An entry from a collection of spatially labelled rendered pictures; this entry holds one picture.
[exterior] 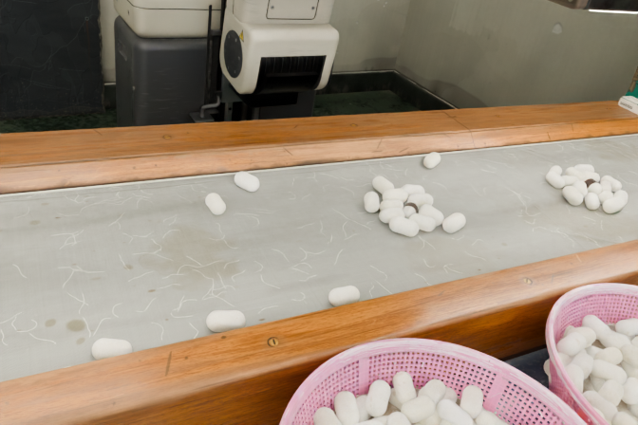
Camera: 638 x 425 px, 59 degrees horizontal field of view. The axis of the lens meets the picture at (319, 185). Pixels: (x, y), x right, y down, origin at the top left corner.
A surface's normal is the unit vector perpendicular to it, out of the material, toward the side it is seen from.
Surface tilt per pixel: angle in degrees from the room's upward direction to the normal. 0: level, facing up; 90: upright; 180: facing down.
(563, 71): 90
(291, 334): 0
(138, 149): 0
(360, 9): 90
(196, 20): 90
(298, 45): 98
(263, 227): 0
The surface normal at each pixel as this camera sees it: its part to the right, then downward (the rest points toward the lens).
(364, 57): 0.49, 0.48
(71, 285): 0.15, -0.85
